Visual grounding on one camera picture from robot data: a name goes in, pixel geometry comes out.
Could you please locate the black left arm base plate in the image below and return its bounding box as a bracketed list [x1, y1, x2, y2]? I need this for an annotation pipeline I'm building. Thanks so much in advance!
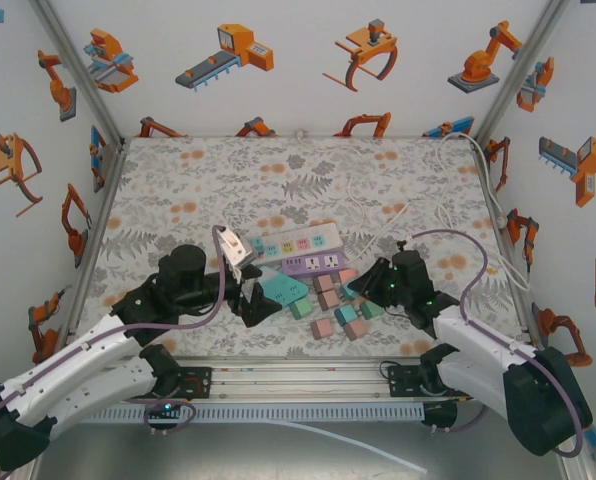
[121, 366, 214, 400]

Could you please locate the wide aluminium mounting beam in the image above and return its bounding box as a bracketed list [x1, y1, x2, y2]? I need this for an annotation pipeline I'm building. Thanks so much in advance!
[25, 357, 572, 404]

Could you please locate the white slotted cable duct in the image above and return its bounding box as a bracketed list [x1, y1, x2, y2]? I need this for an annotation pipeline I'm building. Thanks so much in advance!
[46, 404, 426, 424]

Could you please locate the black controller board green LED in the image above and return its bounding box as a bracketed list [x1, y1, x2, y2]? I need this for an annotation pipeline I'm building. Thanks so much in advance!
[142, 398, 184, 419]

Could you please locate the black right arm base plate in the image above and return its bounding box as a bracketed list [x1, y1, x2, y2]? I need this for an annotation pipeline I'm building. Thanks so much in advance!
[387, 364, 479, 400]

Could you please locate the white cord with inline switch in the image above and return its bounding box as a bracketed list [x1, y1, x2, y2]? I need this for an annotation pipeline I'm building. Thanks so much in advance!
[470, 134, 532, 294]

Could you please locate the aluminium frame post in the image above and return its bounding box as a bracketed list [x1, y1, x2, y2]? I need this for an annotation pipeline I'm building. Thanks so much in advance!
[557, 449, 595, 480]
[27, 0, 129, 151]
[472, 0, 574, 146]

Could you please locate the long white power strip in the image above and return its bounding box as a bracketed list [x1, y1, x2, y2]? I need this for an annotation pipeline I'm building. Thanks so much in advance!
[250, 222, 343, 261]

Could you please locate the grey metal sheet panel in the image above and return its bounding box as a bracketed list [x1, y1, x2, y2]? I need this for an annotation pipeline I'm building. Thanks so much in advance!
[30, 422, 567, 480]

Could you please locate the thin white plastic tube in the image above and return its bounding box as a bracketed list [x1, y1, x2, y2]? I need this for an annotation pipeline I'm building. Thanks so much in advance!
[272, 419, 429, 475]

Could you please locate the aluminium side rail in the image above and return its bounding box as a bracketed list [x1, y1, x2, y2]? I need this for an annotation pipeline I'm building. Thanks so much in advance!
[57, 139, 129, 359]
[475, 139, 547, 359]

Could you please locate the grey metal corner bracket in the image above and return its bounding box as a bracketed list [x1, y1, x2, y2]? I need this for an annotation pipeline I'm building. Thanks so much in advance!
[93, 144, 123, 194]

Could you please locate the floral patterned table mat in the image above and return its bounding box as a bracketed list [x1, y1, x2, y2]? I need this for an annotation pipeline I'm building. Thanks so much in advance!
[60, 135, 544, 359]

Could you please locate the purple power strip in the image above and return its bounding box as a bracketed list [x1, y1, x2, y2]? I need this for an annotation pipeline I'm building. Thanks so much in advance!
[280, 249, 348, 277]

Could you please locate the teal triangular power strip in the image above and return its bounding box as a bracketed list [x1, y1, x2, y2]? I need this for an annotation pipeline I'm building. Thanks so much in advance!
[255, 266, 310, 319]

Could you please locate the black round controller box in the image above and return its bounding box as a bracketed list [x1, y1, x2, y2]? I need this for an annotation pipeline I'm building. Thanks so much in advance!
[420, 402, 459, 434]

